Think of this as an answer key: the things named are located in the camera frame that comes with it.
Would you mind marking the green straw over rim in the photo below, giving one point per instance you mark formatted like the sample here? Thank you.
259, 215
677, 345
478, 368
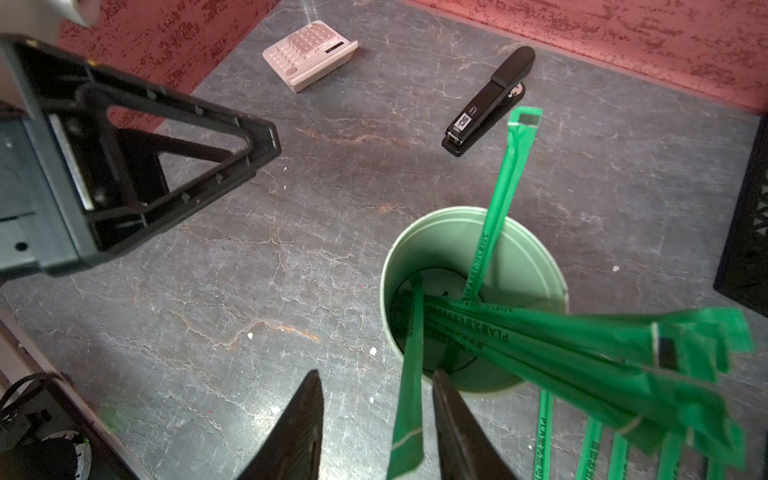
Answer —
407, 450

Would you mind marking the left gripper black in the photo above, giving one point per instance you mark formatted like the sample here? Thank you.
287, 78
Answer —
75, 187

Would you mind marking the green straw upright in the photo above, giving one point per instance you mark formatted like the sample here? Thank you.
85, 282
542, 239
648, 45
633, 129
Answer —
523, 124

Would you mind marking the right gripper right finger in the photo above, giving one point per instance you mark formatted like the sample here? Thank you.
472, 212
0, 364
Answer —
465, 452

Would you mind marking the black stapler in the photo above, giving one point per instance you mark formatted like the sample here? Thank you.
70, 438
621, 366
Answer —
498, 97

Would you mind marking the pale green storage cup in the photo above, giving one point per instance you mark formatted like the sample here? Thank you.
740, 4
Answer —
441, 247

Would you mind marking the black mesh file organizer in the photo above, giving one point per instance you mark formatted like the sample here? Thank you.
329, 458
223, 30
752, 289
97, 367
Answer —
742, 272

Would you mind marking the green straw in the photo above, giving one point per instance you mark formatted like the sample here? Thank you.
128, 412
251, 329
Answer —
589, 455
619, 458
697, 343
407, 450
716, 470
523, 124
543, 444
643, 405
670, 455

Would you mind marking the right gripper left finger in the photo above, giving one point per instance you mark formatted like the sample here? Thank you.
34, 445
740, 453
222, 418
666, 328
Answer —
293, 448

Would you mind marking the green straw in cup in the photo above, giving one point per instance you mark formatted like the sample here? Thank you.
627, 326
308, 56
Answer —
643, 405

